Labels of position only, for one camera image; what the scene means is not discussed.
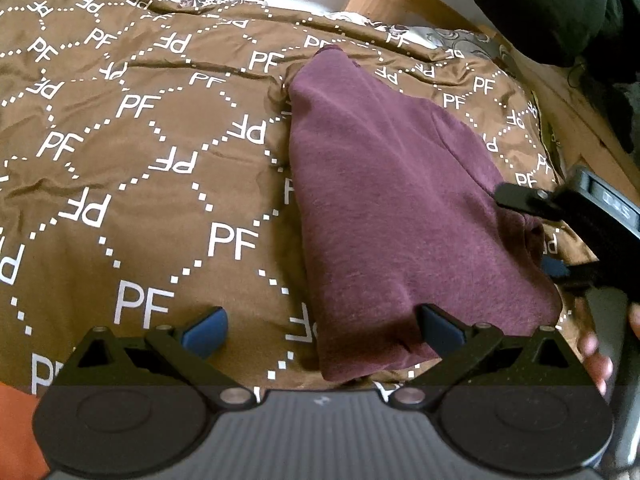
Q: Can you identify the maroon shirt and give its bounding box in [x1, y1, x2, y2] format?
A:
[283, 46, 561, 384]

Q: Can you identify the brown printed blanket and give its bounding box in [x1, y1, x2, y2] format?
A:
[0, 0, 601, 401]

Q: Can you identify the black cloth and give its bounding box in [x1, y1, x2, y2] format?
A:
[459, 0, 640, 154]

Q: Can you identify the orange cloth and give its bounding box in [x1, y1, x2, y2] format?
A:
[0, 381, 52, 480]

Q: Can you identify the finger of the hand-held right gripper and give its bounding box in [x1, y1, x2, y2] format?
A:
[494, 182, 563, 222]
[539, 255, 601, 292]

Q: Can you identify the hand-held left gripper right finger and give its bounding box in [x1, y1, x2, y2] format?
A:
[393, 304, 584, 409]

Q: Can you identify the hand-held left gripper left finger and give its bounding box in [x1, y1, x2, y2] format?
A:
[62, 306, 254, 409]

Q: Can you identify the person's right hand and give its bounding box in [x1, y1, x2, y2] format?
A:
[577, 304, 640, 397]

